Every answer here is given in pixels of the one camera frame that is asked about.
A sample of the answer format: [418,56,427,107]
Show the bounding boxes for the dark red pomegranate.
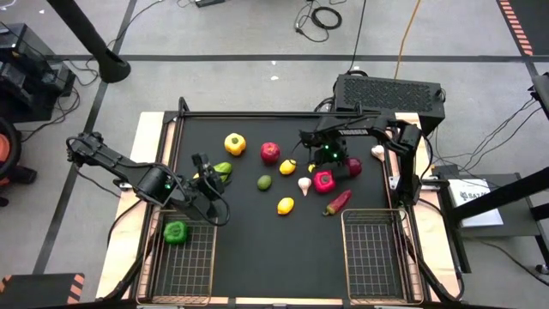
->
[345,156,364,179]

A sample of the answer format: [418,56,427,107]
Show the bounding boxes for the light green chayote squash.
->
[213,161,234,185]

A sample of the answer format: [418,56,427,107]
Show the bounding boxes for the black hanging cable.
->
[346,0,368,73]

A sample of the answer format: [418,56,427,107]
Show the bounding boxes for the pink red bell pepper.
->
[312,169,337,195]

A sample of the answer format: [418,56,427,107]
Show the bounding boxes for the black equipment cart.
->
[0,21,77,124]

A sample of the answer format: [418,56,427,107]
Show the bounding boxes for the black stand pole with base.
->
[45,0,132,84]

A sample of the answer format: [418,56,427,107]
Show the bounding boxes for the yellow bell pepper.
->
[223,132,248,157]

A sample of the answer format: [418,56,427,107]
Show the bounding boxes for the orange hanging cable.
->
[393,0,423,81]

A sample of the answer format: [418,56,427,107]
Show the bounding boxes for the black perforated computer case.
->
[333,73,446,137]

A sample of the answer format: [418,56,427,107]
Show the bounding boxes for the red yellow apple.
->
[260,142,282,166]

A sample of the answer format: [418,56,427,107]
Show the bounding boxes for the black device on stand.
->
[528,71,549,121]

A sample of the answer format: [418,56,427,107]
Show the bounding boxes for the black orange round device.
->
[0,116,39,208]

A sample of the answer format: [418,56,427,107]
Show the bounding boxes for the white printed paper sheet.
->
[447,177,505,228]

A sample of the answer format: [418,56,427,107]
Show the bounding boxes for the copper wire basket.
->
[136,209,219,306]
[341,208,425,306]

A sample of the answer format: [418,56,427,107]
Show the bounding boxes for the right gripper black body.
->
[308,142,350,170]

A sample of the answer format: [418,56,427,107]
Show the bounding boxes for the red chili pepper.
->
[322,189,353,217]

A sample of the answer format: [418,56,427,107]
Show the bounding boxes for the dark green bell pepper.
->
[162,220,190,246]

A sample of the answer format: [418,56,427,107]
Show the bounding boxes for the black side stand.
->
[431,165,549,276]

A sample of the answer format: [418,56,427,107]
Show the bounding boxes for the coiled black cable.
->
[293,0,343,44]

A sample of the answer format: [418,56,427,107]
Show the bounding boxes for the black aluminium table frame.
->
[96,96,467,309]

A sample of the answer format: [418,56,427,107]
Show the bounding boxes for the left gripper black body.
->
[190,152,227,203]

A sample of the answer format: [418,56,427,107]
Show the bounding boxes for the black mat with orange stripes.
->
[0,272,86,309]
[496,0,549,58]

